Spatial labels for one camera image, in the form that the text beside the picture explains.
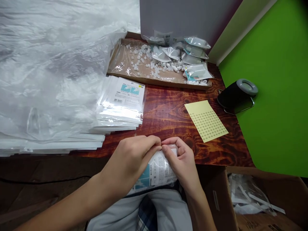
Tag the person's left hand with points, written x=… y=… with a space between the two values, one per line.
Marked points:
x=127 y=158

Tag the person's right hand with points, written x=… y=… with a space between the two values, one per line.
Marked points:
x=186 y=163

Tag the white blue-label packet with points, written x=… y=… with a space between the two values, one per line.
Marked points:
x=158 y=173

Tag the brown cardboard box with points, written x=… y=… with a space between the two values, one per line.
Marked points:
x=216 y=197

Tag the yellow sticker sheet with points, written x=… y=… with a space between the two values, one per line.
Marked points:
x=206 y=121

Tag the stack of flat white pouches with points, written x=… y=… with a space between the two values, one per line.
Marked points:
x=122 y=106

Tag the person's legs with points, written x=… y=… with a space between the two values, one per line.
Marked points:
x=163 y=211

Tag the pile of clear plastic strips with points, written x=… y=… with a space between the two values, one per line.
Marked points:
x=250 y=195

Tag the black cylinder with grey lid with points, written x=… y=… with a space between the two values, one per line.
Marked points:
x=234 y=95

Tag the shallow cardboard tray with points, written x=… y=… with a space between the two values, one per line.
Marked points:
x=125 y=65

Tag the pile of white plastic parts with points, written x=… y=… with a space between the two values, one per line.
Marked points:
x=154 y=63

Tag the heap of sealed clear packs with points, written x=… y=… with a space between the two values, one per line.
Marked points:
x=195 y=57

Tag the large clear plastic bag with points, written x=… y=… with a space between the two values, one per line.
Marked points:
x=53 y=67

